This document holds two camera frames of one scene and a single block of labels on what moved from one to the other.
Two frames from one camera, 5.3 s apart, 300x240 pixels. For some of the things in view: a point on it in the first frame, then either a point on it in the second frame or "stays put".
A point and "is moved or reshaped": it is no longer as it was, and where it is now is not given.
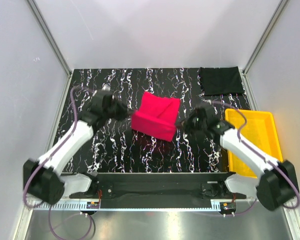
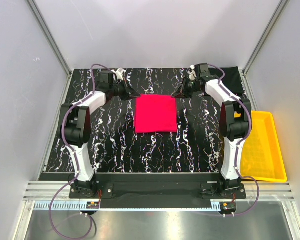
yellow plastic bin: [261, 130] stays put
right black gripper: [190, 122] -> [186, 88]
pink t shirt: [157, 117] is moved or reshaped
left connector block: [92, 205] stays put
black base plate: [196, 185] stays put
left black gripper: [122, 111] -> [125, 89]
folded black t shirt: [222, 80] stays put
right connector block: [228, 206] stays put
